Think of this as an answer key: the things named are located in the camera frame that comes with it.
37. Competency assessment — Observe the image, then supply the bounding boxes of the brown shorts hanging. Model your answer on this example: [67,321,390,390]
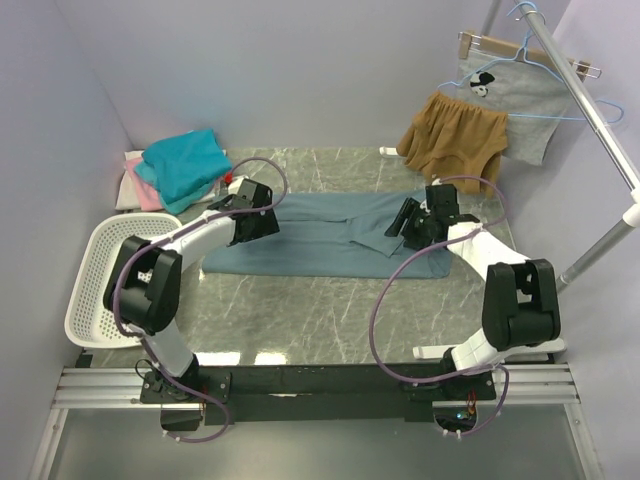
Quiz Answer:
[396,91,508,198]

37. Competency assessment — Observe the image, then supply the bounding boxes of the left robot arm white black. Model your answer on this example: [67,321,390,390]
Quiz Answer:
[103,179,279,402]

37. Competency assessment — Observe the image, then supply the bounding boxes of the grey-blue t shirt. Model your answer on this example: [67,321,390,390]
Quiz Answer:
[201,190,424,279]

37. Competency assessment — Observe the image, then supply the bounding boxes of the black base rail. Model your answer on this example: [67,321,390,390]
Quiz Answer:
[140,362,497,434]

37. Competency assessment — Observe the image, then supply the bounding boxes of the light blue wire hanger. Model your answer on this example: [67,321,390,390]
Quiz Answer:
[438,24,626,124]

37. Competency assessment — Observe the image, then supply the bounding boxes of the wooden clip hanger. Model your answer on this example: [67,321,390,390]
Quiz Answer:
[458,31,602,81]

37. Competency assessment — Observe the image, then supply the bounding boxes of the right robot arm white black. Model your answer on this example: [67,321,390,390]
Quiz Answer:
[383,183,566,399]

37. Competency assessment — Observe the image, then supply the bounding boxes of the grey panda shirt hanging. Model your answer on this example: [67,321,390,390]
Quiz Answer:
[456,51,572,166]

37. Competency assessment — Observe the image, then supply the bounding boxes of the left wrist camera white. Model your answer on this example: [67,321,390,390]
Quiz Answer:
[223,175,249,194]

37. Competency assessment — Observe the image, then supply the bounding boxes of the white plastic laundry basket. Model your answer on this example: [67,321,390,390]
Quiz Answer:
[64,213,181,349]

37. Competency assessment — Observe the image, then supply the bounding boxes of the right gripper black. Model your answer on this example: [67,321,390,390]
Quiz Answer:
[383,198,435,254]

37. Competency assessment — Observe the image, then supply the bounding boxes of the teal folded t shirt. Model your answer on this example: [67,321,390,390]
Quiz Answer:
[134,129,232,215]

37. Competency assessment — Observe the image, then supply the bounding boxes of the aluminium frame rail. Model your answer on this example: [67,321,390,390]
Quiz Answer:
[51,364,580,410]

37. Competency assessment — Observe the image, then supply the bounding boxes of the metal clothes rack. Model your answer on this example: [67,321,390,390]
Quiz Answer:
[379,0,640,359]

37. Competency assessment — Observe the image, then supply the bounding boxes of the pink folded t shirt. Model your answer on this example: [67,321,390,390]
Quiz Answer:
[125,157,164,212]

